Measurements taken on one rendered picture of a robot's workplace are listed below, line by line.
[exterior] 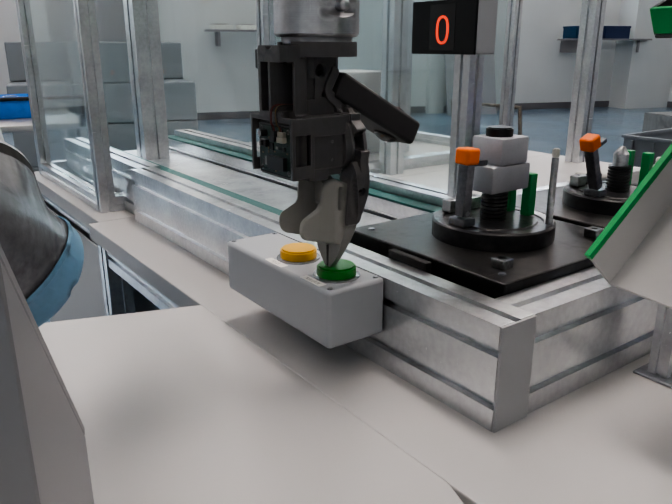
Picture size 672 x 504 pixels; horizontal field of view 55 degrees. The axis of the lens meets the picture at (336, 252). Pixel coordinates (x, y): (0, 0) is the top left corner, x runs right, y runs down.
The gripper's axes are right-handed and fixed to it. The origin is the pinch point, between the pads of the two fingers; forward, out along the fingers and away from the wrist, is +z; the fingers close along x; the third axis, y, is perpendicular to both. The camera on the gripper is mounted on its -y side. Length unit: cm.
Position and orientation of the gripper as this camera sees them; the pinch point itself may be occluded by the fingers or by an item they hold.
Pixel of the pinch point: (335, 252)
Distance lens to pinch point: 64.8
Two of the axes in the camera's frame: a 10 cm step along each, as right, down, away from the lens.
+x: 5.9, 2.5, -7.7
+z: 0.0, 9.5, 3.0
